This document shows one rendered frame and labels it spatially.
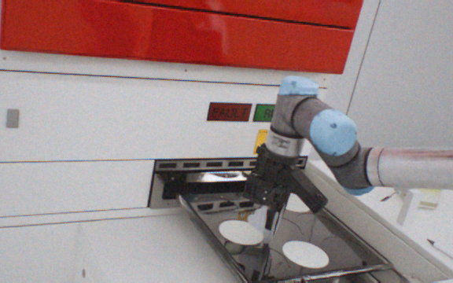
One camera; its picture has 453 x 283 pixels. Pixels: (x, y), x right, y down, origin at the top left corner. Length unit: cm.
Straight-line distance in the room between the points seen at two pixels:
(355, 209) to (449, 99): 294
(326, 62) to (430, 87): 274
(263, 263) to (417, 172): 36
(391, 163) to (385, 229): 33
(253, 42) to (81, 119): 41
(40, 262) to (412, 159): 85
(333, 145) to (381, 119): 292
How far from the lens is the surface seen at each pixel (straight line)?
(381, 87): 380
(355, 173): 109
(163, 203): 139
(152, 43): 117
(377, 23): 360
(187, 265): 125
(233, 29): 124
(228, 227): 126
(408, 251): 132
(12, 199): 129
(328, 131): 99
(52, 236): 136
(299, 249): 125
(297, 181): 114
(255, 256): 118
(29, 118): 121
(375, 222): 138
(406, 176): 105
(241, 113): 138
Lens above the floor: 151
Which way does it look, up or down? 21 degrees down
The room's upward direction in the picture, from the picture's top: 12 degrees clockwise
